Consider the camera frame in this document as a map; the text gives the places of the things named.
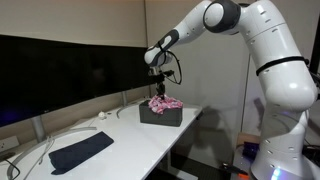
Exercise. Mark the purple blue object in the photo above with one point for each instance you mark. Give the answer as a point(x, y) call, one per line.
point(250, 150)

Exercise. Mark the wide black monitor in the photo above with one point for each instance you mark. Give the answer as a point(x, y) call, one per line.
point(40, 76)
point(123, 70)

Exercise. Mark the dark navy cloth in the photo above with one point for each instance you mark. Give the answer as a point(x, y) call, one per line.
point(80, 151)

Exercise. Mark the white desk leg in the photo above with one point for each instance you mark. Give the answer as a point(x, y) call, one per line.
point(169, 160)

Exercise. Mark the grey rectangular box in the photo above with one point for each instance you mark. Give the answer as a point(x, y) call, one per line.
point(166, 120)

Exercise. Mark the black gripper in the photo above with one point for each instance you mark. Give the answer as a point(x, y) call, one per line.
point(160, 80)

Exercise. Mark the orange and black tool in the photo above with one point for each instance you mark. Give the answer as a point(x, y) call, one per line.
point(233, 168)

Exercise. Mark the small white ball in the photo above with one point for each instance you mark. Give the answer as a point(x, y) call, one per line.
point(102, 115)

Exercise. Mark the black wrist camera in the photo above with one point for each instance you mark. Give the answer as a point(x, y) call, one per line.
point(168, 72)

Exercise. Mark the light wooden board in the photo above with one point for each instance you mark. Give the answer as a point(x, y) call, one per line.
point(248, 136)

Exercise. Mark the pink and blue floral cloth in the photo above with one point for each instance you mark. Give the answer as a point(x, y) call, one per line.
point(163, 105)

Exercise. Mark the black vertical post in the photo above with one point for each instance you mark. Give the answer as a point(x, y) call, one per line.
point(316, 43)

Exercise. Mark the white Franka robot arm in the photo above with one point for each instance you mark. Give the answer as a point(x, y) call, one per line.
point(283, 83)

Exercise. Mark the silver curved monitor stand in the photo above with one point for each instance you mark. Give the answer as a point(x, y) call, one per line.
point(124, 98)
point(38, 128)

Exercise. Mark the white power outlet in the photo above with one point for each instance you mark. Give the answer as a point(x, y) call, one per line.
point(8, 144)

